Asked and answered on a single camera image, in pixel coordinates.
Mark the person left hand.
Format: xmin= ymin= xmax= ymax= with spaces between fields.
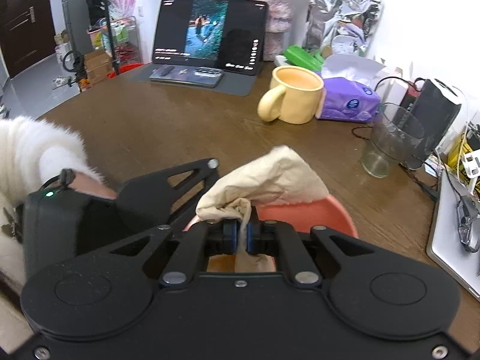
xmin=69 ymin=172 xmax=116 ymax=199

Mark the dark brown door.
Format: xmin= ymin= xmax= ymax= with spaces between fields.
xmin=0 ymin=0 xmax=55 ymax=78

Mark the black cylindrical speaker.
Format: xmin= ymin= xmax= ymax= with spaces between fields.
xmin=400 ymin=78 xmax=461 ymax=170

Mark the clear drinking glass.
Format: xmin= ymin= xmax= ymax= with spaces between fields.
xmin=360 ymin=102 xmax=425 ymax=179

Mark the black tablet with screen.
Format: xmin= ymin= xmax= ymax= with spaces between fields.
xmin=151 ymin=0 xmax=269 ymax=76

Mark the grey tablet keyboard cover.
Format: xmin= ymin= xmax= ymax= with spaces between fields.
xmin=129 ymin=64 xmax=257 ymax=97

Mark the pink flower vase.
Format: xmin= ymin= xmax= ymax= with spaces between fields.
xmin=258 ymin=0 xmax=295 ymax=62

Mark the white power adapter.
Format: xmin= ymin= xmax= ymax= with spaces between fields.
xmin=461 ymin=150 xmax=480 ymax=180

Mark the orange bowl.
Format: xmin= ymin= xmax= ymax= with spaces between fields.
xmin=181 ymin=193 xmax=360 ymax=239

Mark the silver laptop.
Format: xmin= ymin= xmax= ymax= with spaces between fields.
xmin=426 ymin=171 xmax=479 ymax=300

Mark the metal storage rack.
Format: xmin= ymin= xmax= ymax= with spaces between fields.
xmin=59 ymin=0 xmax=143 ymax=76

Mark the beige cleaning cloth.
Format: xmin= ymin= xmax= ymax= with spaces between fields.
xmin=196 ymin=145 xmax=329 ymax=273

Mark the white fluffy sleeve forearm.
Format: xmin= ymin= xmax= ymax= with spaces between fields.
xmin=0 ymin=116 xmax=105 ymax=293

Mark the silver foil bag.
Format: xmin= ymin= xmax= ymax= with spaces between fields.
xmin=303 ymin=0 xmax=384 ymax=57

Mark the green plastic item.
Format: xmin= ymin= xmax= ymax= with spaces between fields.
xmin=283 ymin=45 xmax=324 ymax=72

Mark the purple tissue pack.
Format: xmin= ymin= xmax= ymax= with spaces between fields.
xmin=315 ymin=77 xmax=381 ymax=123

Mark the yellow ceramic mug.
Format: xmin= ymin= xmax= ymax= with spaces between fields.
xmin=257 ymin=66 xmax=326 ymax=125

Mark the yellow black cable bundle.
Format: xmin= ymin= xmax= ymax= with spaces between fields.
xmin=446 ymin=120 xmax=480 ymax=196

